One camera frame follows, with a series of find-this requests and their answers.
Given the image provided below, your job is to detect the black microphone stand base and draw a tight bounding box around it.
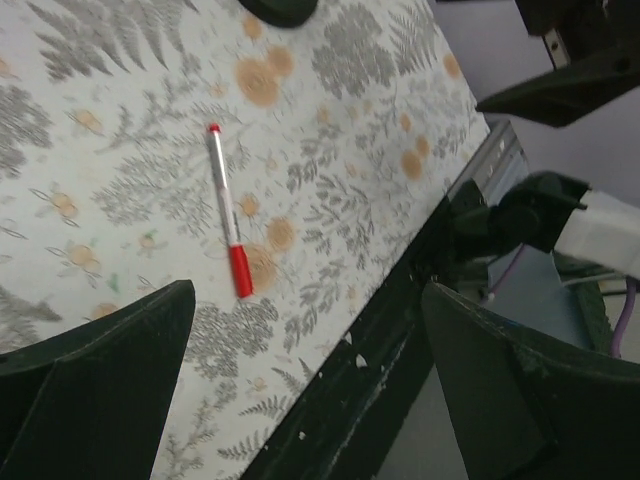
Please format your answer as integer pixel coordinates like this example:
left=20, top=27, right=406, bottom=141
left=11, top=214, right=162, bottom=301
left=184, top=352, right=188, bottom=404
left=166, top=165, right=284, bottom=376
left=239, top=0, right=318, bottom=29

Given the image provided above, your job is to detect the floral patterned table mat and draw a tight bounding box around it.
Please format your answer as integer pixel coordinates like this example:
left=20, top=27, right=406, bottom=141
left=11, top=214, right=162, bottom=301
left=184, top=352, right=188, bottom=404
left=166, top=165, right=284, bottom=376
left=1, top=1, right=488, bottom=479

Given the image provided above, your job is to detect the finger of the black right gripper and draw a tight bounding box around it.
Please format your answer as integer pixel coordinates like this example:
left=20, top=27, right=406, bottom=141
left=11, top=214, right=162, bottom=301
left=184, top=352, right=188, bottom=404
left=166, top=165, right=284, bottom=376
left=476, top=47, right=639, bottom=128

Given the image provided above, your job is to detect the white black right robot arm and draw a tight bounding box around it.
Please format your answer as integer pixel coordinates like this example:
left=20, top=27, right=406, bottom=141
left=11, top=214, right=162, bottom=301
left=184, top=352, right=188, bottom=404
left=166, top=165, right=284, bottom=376
left=448, top=42, right=639, bottom=278

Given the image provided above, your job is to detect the aluminium side frame rail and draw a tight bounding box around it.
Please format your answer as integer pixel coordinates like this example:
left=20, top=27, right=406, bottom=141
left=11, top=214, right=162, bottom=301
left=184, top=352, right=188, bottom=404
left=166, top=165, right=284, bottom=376
left=467, top=120, right=530, bottom=204

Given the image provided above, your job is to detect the black front mounting rail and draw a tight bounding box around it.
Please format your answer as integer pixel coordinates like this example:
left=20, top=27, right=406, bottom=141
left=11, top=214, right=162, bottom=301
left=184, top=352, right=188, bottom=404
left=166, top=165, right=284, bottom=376
left=243, top=180, right=482, bottom=480

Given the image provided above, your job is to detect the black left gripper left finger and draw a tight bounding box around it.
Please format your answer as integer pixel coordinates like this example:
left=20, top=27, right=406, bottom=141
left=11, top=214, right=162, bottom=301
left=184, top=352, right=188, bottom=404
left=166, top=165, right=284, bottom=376
left=1, top=280, right=195, bottom=480

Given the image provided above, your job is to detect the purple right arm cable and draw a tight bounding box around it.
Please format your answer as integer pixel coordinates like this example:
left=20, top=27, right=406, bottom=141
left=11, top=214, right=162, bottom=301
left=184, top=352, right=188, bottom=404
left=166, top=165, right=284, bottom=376
left=487, top=244, right=640, bottom=359

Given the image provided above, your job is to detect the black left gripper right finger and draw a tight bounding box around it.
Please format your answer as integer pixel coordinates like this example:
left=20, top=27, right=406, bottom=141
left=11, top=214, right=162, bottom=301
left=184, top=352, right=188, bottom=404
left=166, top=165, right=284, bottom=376
left=422, top=283, right=639, bottom=480

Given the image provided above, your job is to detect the red white marker pen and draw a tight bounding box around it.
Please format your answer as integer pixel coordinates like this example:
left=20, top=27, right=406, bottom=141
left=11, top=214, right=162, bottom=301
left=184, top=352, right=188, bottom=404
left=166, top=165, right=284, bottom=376
left=206, top=123, right=254, bottom=299

